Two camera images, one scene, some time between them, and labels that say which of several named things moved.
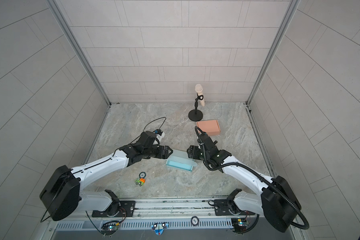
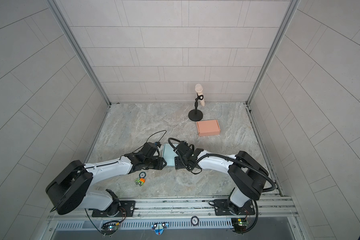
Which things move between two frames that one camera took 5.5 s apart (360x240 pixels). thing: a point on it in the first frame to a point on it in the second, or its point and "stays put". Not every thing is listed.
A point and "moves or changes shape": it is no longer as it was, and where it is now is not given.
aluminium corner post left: x=78 y=49 stays put
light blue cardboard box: x=181 y=158 moves or changes shape
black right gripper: x=193 y=151 to x=177 y=163
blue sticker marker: x=159 y=228 stays put
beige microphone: x=199 y=88 stays put
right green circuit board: x=240 y=224 stays put
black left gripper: x=165 y=151 to x=161 y=162
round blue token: x=144 y=173 stays put
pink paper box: x=211 y=127 stays put
